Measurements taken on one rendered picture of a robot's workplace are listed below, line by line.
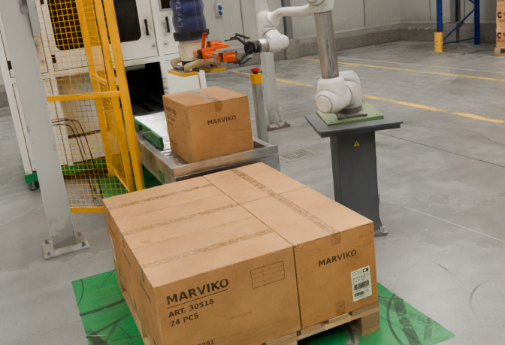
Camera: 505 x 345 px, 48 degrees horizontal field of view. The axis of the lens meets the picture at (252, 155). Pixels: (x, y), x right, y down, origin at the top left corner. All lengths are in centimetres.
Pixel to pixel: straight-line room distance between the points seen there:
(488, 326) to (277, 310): 99
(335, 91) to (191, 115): 88
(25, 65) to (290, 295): 232
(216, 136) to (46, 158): 118
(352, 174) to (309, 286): 123
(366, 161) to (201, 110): 106
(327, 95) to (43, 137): 189
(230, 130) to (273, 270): 141
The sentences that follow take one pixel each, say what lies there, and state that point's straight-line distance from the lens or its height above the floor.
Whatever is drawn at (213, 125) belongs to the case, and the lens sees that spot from 353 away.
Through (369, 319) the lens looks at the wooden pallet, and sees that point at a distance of 275.
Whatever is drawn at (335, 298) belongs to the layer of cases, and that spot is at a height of 24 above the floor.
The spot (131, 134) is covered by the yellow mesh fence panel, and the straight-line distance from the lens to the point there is 411.
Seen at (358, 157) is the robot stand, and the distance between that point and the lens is 354.
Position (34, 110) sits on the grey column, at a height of 99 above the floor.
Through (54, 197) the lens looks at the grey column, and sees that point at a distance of 408.
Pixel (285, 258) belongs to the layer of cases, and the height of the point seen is 50.
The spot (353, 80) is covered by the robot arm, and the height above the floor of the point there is 99.
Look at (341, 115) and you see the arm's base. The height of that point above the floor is 79.
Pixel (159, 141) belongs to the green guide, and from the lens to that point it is 417.
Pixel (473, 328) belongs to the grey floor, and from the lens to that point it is 286.
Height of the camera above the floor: 156
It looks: 16 degrees down
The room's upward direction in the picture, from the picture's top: 7 degrees counter-clockwise
